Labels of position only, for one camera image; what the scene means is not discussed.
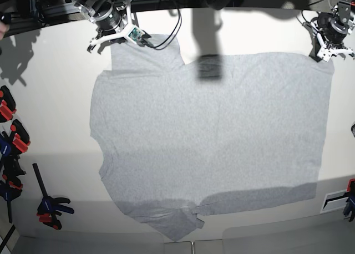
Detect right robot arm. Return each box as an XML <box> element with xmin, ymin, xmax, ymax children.
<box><xmin>72</xmin><ymin>0</ymin><xmax>135</xmax><ymax>52</ymax></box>

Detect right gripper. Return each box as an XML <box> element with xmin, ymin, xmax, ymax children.
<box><xmin>88</xmin><ymin>0</ymin><xmax>135</xmax><ymax>52</ymax></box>

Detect grey T-shirt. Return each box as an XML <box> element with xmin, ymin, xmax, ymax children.
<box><xmin>90</xmin><ymin>40</ymin><xmax>334</xmax><ymax>241</ymax></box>

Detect blue bar clamp on table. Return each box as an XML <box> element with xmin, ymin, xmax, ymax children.
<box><xmin>32</xmin><ymin>163</ymin><xmax>75</xmax><ymax>230</ymax></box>

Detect orange black clamp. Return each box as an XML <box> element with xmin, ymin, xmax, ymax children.
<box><xmin>1</xmin><ymin>119</ymin><xmax>31</xmax><ymax>156</ymax></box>
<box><xmin>1</xmin><ymin>85</ymin><xmax>16</xmax><ymax>123</ymax></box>

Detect person's hand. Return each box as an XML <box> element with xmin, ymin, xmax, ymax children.
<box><xmin>0</xmin><ymin>22</ymin><xmax>9</xmax><ymax>39</ymax></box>

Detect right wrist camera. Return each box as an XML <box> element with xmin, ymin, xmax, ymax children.
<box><xmin>128</xmin><ymin>27</ymin><xmax>152</xmax><ymax>47</ymax></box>

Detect blue clamp at right edge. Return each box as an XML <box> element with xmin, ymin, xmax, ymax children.
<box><xmin>343</xmin><ymin>179</ymin><xmax>355</xmax><ymax>222</ymax></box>

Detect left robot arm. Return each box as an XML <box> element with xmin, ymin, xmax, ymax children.
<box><xmin>308</xmin><ymin>0</ymin><xmax>354</xmax><ymax>62</ymax></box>

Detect upper orange black clamp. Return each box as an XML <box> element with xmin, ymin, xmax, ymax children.
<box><xmin>1</xmin><ymin>85</ymin><xmax>16</xmax><ymax>123</ymax></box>

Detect lower orange black clamp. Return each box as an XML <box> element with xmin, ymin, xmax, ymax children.
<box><xmin>1</xmin><ymin>119</ymin><xmax>31</xmax><ymax>156</ymax></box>

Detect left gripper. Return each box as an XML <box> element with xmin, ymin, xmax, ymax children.
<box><xmin>310</xmin><ymin>13</ymin><xmax>354</xmax><ymax>62</ymax></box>

